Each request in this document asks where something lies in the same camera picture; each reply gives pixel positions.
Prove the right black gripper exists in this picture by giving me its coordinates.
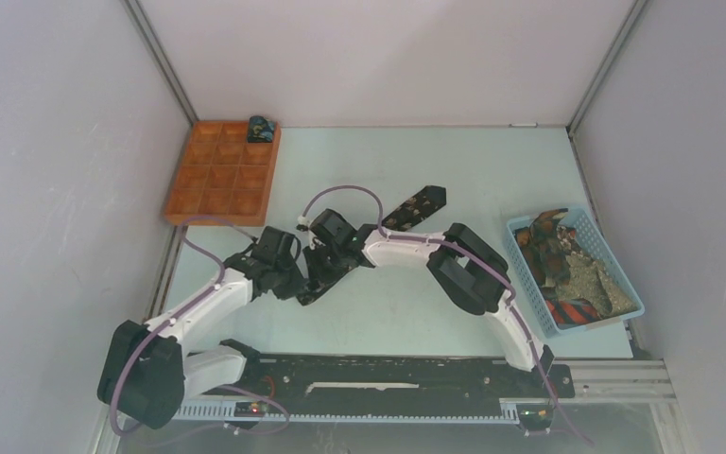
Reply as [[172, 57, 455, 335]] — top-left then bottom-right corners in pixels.
[[302, 242, 346, 294]]

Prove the black gold floral tie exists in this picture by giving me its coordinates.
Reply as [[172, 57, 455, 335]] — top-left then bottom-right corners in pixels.
[[295, 184, 448, 307]]

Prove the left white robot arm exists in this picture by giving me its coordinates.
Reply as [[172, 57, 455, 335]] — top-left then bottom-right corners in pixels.
[[96, 227, 306, 436]]

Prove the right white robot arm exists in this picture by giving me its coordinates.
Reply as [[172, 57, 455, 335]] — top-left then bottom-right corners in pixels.
[[297, 209, 554, 395]]

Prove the pile of ties in basket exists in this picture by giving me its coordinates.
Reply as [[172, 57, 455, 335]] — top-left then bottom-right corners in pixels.
[[512, 208, 640, 327]]

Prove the orange compartment tray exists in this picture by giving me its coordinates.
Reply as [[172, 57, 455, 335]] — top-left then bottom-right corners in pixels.
[[163, 120, 282, 227]]

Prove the rolled blue patterned tie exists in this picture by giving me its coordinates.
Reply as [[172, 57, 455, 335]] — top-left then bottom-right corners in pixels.
[[247, 115, 277, 143]]

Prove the light blue plastic basket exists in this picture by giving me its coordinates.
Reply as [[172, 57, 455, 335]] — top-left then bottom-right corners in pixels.
[[505, 206, 646, 340]]

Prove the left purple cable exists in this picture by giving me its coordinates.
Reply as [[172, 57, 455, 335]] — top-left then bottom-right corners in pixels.
[[109, 216, 292, 438]]

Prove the purple cable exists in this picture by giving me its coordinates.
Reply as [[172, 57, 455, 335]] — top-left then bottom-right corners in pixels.
[[300, 184, 590, 447], [109, 216, 292, 438]]

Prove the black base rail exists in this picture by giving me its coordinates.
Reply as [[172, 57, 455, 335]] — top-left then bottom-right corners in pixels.
[[222, 340, 576, 419]]

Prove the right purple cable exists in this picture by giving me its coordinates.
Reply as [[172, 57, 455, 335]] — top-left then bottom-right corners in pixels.
[[300, 184, 590, 447]]

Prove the aluminium frame rail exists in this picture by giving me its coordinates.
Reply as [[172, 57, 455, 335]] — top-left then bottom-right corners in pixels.
[[116, 354, 675, 441]]

